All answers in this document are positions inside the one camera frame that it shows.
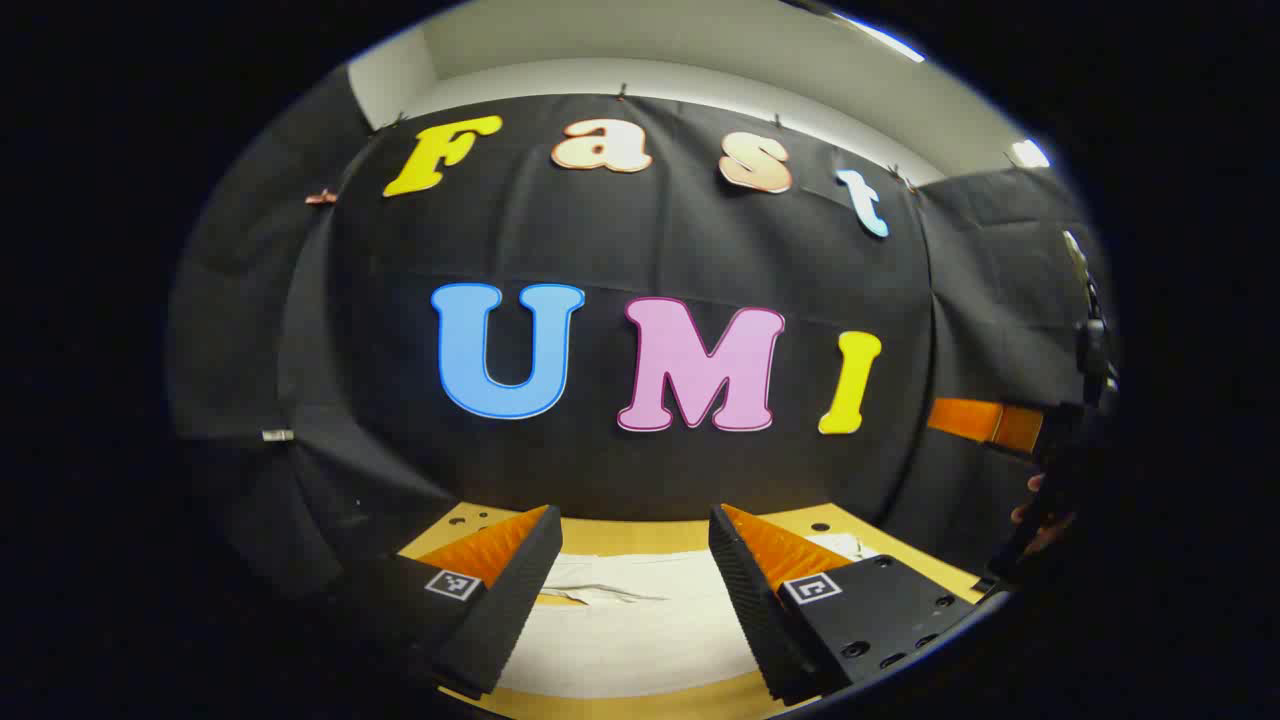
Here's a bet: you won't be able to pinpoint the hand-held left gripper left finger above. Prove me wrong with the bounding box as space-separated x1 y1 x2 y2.
335 505 563 699

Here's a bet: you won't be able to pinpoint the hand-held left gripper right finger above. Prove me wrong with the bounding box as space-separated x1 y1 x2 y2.
708 503 986 706

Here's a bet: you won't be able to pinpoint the white jeans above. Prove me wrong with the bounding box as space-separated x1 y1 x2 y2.
497 533 881 699

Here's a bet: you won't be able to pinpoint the black backdrop cloth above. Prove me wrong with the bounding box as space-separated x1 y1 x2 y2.
170 70 1116 601

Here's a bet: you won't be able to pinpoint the long ceiling light strip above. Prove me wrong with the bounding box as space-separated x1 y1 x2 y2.
835 10 927 64

